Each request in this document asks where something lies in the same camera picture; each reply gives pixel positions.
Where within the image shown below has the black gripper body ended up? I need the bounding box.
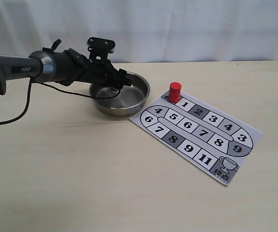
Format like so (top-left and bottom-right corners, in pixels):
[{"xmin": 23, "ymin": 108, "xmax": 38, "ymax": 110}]
[{"xmin": 52, "ymin": 48, "xmax": 122, "ymax": 87}]

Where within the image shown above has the red cylinder game piece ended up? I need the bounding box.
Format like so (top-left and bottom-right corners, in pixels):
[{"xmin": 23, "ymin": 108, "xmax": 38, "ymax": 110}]
[{"xmin": 168, "ymin": 82, "xmax": 182, "ymax": 103}]

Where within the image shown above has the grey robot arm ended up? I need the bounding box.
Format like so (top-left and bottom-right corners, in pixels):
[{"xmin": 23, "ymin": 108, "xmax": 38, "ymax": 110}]
[{"xmin": 0, "ymin": 48, "xmax": 132, "ymax": 96}]

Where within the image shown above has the stainless steel round bowl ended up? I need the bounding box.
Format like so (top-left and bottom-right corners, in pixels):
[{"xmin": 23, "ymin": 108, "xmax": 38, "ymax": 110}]
[{"xmin": 89, "ymin": 72, "xmax": 150, "ymax": 116}]

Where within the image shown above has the white curtain backdrop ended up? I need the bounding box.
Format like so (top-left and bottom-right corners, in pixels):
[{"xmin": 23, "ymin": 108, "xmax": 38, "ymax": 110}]
[{"xmin": 0, "ymin": 0, "xmax": 278, "ymax": 62}]

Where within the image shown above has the printed number game board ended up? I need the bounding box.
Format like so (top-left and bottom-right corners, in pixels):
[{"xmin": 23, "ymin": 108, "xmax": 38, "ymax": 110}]
[{"xmin": 130, "ymin": 92, "xmax": 263, "ymax": 186}]

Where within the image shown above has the black camera cable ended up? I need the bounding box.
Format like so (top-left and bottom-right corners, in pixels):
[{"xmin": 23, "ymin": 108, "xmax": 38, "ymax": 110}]
[{"xmin": 0, "ymin": 78, "xmax": 124, "ymax": 127}]

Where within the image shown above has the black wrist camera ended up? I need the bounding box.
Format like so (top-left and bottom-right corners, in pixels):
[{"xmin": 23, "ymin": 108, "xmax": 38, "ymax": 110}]
[{"xmin": 87, "ymin": 37, "xmax": 116, "ymax": 63}]

